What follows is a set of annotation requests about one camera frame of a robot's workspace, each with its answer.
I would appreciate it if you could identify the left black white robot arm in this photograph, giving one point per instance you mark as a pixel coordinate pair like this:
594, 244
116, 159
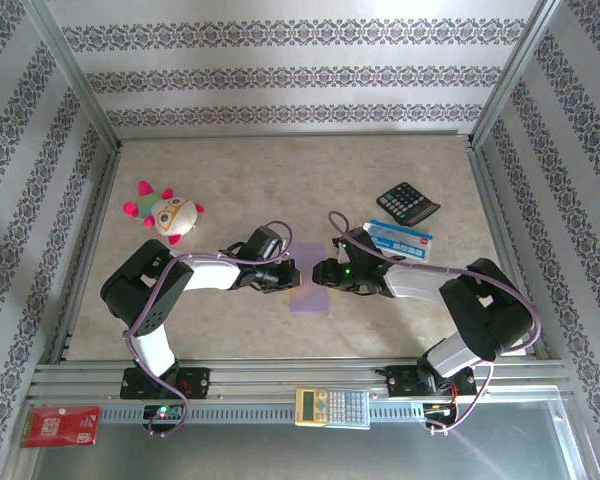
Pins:
145, 285

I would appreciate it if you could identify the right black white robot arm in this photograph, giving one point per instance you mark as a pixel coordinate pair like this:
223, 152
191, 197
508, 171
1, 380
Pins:
485, 310

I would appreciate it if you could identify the shiny metal sheet panel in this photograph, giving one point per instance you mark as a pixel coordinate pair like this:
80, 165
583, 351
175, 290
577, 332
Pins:
280, 455

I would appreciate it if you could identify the blue white cardboard box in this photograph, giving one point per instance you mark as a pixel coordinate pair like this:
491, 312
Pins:
405, 242

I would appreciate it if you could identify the black desk calculator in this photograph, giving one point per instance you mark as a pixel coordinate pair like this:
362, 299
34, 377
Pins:
407, 202

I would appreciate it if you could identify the plush toy with pink feet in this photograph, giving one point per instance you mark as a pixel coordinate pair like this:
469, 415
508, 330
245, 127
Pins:
172, 215

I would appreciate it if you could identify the yellow grey scientific calculator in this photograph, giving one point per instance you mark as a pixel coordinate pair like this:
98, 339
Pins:
330, 407

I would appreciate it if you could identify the small circuit board with LED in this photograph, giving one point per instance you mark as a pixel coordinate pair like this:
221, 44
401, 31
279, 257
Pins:
162, 411

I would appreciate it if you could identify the red foil packet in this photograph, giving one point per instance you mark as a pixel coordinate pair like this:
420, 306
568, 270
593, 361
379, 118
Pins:
60, 427

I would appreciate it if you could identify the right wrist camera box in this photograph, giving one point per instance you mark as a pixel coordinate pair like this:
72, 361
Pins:
341, 255

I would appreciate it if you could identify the wide aluminium base rail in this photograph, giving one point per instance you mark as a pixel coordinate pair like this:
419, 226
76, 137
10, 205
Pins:
290, 372

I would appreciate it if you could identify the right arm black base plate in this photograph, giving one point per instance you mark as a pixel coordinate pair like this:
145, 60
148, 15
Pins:
397, 382

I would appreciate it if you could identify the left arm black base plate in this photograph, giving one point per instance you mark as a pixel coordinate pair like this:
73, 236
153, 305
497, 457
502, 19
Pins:
200, 382

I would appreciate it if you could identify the thin aluminium frame rail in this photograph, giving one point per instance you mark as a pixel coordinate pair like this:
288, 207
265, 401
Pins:
290, 135

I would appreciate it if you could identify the aluminium frame post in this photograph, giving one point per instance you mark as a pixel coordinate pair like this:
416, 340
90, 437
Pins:
512, 75
75, 75

